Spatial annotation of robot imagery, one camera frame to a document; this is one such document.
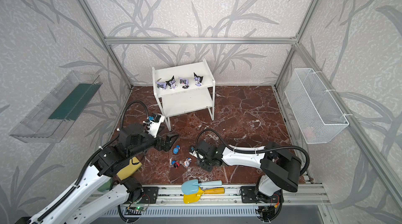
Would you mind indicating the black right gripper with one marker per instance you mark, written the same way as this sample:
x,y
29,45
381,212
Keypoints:
x,y
200,154

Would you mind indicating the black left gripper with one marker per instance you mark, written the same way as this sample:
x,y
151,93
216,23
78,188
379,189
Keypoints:
x,y
161,142

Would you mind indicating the pink white small figurine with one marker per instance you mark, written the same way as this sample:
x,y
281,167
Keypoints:
x,y
187,162

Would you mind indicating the black eared purple figurine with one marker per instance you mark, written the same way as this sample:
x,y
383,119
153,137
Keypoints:
x,y
161,85

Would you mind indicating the black-headed purple figurine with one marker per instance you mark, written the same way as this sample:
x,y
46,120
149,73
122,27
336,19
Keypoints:
x,y
171,83

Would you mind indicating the purple pale figurine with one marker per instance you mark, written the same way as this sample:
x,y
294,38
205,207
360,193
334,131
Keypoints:
x,y
184,83

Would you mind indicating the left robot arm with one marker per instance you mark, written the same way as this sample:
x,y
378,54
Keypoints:
x,y
104,164

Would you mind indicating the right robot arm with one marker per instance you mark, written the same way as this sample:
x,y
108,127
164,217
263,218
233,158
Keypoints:
x,y
282,165

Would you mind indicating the white two-tier metal shelf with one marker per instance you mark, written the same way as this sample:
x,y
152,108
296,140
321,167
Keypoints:
x,y
182,101

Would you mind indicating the blue-capped small figurine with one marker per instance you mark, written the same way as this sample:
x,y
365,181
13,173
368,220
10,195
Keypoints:
x,y
176,149

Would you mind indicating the light blue toy shovel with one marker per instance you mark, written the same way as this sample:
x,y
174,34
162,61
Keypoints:
x,y
192,186

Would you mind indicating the yellow toy shovel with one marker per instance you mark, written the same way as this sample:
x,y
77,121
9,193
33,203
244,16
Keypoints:
x,y
192,198

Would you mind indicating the yellow sponge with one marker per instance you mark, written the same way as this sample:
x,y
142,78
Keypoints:
x,y
130,169

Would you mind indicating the green circuit board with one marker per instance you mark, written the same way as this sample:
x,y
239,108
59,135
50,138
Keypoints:
x,y
136,210

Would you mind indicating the pale green plastic object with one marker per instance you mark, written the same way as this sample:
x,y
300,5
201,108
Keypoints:
x,y
106,186

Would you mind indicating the pink item in basket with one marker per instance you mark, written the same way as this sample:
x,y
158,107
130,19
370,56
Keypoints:
x,y
309,134

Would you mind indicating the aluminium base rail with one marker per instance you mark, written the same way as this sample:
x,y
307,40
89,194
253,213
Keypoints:
x,y
227,195

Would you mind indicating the white wire mesh basket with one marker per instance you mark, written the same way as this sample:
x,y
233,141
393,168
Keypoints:
x,y
313,105

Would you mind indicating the aluminium cage frame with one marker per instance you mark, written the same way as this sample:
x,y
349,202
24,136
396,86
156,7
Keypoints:
x,y
379,164

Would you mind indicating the clear plastic wall tray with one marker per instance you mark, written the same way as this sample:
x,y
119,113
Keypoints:
x,y
53,117

